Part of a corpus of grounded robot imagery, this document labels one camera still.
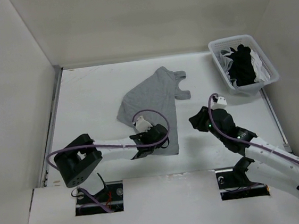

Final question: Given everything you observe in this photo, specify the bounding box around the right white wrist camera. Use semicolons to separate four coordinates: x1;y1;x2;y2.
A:
211;96;227;110

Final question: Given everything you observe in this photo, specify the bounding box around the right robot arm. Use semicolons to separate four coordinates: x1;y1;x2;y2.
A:
189;106;299;199

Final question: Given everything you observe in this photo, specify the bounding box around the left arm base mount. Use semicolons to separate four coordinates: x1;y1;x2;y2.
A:
70;181;124;216

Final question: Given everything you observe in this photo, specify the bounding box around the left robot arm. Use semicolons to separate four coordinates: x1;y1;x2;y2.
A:
49;124;169;202

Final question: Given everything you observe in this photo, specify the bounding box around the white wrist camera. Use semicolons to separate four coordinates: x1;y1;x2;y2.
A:
211;96;227;110
133;115;153;133

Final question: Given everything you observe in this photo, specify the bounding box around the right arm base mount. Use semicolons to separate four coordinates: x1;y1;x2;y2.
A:
215;168;270;201

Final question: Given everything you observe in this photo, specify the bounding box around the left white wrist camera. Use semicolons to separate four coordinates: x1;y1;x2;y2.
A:
133;115;153;133

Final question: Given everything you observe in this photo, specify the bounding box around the black tank top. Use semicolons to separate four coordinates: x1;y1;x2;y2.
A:
228;45;256;87

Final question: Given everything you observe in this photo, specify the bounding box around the metal table edge rail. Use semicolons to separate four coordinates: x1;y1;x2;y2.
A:
37;65;63;188

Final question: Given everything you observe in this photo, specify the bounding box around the grey tank top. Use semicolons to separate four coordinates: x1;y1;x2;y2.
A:
117;66;191;156

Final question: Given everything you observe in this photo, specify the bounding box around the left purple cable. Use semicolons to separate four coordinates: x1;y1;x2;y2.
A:
42;106;179;219

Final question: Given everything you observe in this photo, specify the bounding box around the white tank top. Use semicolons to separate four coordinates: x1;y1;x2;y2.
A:
250;51;270;82

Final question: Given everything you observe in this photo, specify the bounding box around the white plastic basket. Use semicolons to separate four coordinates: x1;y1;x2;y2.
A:
208;35;279;96

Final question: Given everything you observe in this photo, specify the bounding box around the light grey garment in basket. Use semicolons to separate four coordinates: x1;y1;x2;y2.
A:
219;48;234;75

